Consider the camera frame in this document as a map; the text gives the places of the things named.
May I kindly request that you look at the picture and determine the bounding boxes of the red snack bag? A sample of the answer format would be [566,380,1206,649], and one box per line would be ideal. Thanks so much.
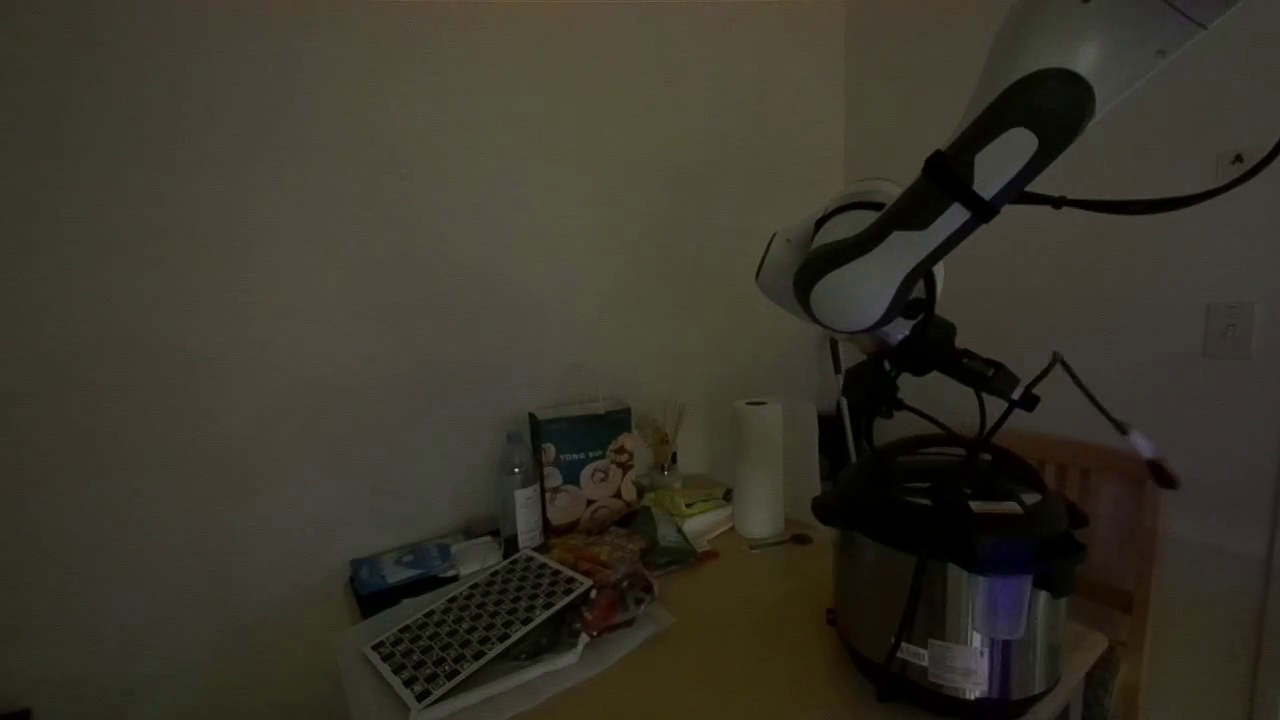
[550,523,662,632]

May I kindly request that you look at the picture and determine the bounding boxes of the white paper towel roll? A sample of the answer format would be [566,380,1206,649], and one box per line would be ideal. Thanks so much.
[729,393,796,549]

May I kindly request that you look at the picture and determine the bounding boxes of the wooden chair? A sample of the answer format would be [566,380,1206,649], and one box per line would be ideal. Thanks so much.
[998,428,1169,720]

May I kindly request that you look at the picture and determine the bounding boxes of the white wall switch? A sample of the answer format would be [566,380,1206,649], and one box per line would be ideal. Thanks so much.
[1199,297,1259,364]

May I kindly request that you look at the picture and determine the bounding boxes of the steel pressure cooker black lid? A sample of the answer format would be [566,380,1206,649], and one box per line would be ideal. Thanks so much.
[807,433,1092,710]

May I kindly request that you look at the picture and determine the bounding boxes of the white grid tray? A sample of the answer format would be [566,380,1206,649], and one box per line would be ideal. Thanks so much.
[361,543,601,716]

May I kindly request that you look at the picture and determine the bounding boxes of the blue packet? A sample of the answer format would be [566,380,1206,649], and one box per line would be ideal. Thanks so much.
[344,526,509,621]

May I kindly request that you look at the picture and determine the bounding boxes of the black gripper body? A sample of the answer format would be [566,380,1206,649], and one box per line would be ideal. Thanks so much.
[882,308,1000,393]

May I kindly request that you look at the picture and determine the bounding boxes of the stack of books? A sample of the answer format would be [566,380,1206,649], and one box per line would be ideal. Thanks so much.
[637,471,741,559]

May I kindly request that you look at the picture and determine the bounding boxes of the clear water bottle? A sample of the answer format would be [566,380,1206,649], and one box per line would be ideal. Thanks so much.
[506,425,550,554]

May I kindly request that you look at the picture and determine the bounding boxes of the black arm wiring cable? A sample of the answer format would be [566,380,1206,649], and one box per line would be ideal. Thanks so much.
[1010,130,1280,219]

